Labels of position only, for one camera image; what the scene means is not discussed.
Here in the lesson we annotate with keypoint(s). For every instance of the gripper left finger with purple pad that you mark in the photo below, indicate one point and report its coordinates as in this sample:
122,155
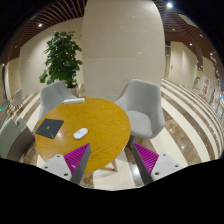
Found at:
70,166

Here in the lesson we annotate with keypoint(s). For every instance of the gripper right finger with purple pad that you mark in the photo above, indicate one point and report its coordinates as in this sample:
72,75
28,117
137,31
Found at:
153,166

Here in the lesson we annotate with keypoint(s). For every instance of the white computer mouse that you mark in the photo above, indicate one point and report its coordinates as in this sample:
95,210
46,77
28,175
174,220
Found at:
80,133

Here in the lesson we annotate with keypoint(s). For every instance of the round wooden table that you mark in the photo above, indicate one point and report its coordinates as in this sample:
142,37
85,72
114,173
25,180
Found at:
108,131

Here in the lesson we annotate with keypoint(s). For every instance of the grey chair left foreground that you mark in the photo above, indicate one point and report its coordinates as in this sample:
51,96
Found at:
15,137

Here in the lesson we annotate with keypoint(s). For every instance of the grey chair right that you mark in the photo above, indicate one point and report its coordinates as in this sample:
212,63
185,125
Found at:
141,101

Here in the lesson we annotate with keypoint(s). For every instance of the grey chair left back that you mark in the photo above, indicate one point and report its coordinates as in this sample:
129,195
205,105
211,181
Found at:
55,94

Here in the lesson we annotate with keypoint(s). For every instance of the white plant pot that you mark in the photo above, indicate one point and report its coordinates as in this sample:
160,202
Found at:
74,90

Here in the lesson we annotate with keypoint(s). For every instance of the distant grey chair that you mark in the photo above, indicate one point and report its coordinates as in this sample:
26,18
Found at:
17,100

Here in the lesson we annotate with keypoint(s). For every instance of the red white poster stand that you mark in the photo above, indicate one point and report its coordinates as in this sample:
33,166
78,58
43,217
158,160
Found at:
205,87

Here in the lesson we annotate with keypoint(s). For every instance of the large green potted plant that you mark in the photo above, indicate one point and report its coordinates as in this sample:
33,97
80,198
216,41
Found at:
61,63

